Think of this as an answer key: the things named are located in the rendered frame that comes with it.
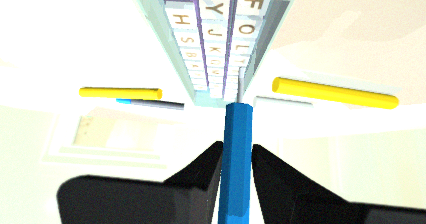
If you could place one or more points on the white cylinder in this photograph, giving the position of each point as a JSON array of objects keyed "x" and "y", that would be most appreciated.
[{"x": 283, "y": 105}]

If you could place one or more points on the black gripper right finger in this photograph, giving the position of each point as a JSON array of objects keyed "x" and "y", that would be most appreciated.
[{"x": 287, "y": 196}]

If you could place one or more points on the keyboard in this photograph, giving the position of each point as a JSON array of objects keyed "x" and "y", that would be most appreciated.
[{"x": 207, "y": 41}]

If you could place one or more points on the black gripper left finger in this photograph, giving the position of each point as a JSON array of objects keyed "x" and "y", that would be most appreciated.
[{"x": 186, "y": 197}]

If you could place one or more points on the black marker with blue cap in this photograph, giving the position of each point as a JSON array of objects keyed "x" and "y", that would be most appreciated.
[{"x": 152, "y": 103}]

